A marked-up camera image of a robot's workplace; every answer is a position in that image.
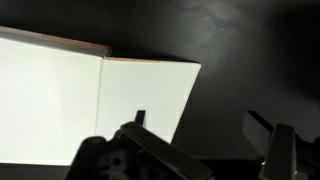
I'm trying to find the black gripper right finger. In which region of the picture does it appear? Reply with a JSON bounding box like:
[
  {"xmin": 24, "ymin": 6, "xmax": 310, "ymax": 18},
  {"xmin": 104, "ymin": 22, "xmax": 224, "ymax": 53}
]
[{"xmin": 242, "ymin": 110, "xmax": 320, "ymax": 180}]

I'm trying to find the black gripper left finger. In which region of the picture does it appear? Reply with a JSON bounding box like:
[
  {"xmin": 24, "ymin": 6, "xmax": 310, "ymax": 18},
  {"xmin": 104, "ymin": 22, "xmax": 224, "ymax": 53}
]
[{"xmin": 65, "ymin": 109, "xmax": 215, "ymax": 180}]

